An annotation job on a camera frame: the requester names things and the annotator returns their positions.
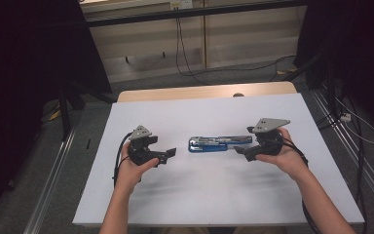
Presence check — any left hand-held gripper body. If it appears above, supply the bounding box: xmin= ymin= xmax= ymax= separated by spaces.
xmin=128 ymin=125 xmax=168 ymax=168

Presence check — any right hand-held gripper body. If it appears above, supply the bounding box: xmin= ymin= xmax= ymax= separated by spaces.
xmin=252 ymin=118 xmax=291 ymax=156

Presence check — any blue stapler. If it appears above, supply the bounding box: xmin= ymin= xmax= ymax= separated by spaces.
xmin=188 ymin=136 xmax=253 ymax=154

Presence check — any person's right hand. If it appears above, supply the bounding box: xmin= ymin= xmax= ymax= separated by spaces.
xmin=255 ymin=127 xmax=310 ymax=181

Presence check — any person's left hand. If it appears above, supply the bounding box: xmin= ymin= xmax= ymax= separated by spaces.
xmin=115 ymin=141 xmax=160 ymax=196

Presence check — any white table sheet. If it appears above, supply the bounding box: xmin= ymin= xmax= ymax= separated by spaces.
xmin=72 ymin=93 xmax=365 ymax=227

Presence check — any wooden table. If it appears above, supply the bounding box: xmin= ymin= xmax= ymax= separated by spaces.
xmin=117 ymin=81 xmax=298 ymax=103

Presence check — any black metal stand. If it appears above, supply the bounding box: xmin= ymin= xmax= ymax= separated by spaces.
xmin=57 ymin=82 xmax=118 ymax=141
xmin=285 ymin=52 xmax=340 ymax=122

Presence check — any black curtain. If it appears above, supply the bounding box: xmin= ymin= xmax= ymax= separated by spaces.
xmin=0 ymin=0 xmax=112 ymax=228
xmin=293 ymin=0 xmax=374 ymax=137

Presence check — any left hand-held gripper cable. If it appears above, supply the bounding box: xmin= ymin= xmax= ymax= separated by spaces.
xmin=112 ymin=131 xmax=134 ymax=189

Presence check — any hand-held gripper cable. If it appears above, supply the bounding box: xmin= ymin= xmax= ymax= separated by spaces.
xmin=280 ymin=137 xmax=322 ymax=234
xmin=112 ymin=131 xmax=134 ymax=189

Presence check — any right hand-held gripper cable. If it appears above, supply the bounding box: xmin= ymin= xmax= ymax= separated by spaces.
xmin=280 ymin=137 xmax=322 ymax=234

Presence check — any aluminium floor rail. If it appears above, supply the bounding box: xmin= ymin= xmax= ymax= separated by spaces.
xmin=23 ymin=128 xmax=77 ymax=234
xmin=310 ymin=89 xmax=374 ymax=214

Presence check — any black floor cable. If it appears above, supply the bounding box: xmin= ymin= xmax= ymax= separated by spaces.
xmin=349 ymin=96 xmax=368 ymax=234

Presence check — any black wall cable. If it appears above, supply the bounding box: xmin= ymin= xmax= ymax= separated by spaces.
xmin=174 ymin=8 xmax=297 ymax=79
xmin=176 ymin=8 xmax=206 ymax=86

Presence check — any white floor cable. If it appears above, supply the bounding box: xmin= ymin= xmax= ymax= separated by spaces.
xmin=334 ymin=97 xmax=374 ymax=145

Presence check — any wooden wall post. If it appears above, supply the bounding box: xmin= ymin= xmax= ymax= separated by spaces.
xmin=201 ymin=8 xmax=208 ymax=69

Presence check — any wall ledge with black edge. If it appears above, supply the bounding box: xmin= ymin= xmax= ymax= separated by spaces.
xmin=79 ymin=0 xmax=307 ymax=28

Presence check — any white wall socket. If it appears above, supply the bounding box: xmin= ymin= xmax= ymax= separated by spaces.
xmin=169 ymin=0 xmax=194 ymax=10

